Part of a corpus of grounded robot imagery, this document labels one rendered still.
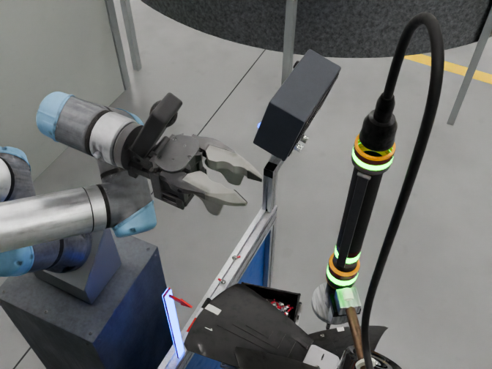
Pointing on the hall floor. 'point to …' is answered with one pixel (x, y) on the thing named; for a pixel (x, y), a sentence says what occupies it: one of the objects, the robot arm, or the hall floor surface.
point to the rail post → (269, 257)
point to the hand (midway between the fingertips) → (246, 184)
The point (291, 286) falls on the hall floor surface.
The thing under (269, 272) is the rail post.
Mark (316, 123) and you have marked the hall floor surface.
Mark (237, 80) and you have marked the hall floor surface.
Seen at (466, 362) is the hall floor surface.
